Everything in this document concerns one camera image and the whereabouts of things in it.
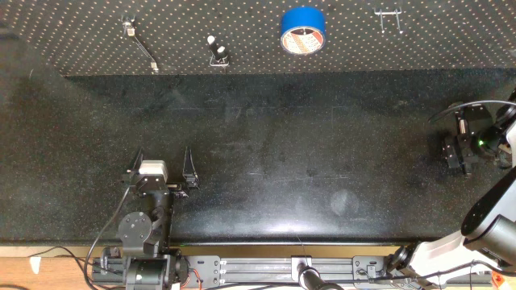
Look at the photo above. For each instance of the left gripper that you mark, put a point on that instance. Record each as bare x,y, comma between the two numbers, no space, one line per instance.
152,186

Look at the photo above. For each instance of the wrench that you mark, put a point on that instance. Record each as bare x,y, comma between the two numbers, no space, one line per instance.
154,67

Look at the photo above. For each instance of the pliers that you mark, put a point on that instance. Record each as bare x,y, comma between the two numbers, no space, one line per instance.
217,54

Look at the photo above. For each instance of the roll of blue tape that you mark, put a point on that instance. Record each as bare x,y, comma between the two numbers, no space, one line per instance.
302,19

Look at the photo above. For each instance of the hammer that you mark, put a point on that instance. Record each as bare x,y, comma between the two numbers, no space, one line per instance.
463,127

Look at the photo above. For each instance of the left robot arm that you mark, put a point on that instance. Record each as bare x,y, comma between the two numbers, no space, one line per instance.
135,229

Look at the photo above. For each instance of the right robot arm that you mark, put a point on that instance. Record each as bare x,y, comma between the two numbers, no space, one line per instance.
492,225

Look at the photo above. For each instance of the black pegboard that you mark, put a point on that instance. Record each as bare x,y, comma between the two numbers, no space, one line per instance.
242,38

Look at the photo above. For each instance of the metal hook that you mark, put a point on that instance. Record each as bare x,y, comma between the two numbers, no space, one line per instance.
128,18
387,13
213,64

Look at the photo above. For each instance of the white paper scrap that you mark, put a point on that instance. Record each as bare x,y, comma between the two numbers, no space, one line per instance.
35,263

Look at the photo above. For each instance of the orange plastic piece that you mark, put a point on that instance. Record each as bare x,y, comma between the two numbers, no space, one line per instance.
498,281

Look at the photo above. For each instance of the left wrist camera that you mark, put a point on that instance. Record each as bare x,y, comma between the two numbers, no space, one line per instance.
153,167

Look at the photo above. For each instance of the mounting rail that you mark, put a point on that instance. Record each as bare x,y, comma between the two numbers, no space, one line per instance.
258,270

